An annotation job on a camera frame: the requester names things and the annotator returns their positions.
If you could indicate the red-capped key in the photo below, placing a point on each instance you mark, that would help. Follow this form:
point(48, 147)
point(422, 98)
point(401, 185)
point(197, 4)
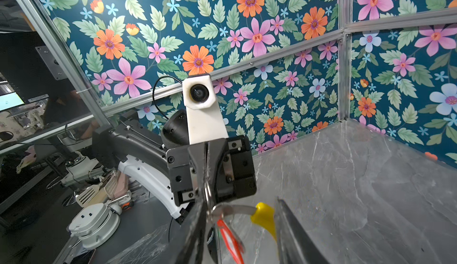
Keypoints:
point(232, 241)

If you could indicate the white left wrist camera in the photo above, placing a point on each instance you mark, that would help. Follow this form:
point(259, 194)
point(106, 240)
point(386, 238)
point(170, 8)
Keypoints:
point(205, 120)

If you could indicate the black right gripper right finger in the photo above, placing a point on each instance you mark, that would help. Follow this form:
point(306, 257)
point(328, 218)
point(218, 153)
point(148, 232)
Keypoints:
point(293, 243)

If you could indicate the white round device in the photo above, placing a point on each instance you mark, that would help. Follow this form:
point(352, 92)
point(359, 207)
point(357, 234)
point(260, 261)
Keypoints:
point(94, 225)

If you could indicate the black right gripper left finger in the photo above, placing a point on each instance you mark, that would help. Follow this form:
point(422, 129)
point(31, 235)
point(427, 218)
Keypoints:
point(188, 245)

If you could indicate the smartphone on table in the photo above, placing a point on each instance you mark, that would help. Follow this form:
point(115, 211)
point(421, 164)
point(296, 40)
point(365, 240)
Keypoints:
point(83, 256)

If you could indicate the large keyring with yellow sleeve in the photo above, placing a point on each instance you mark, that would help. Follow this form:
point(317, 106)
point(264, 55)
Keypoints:
point(262, 214)

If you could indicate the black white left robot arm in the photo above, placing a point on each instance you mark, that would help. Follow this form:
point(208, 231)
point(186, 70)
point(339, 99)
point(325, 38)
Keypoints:
point(160, 163)

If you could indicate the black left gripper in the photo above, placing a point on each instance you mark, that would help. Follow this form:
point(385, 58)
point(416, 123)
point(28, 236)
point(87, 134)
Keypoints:
point(217, 171)

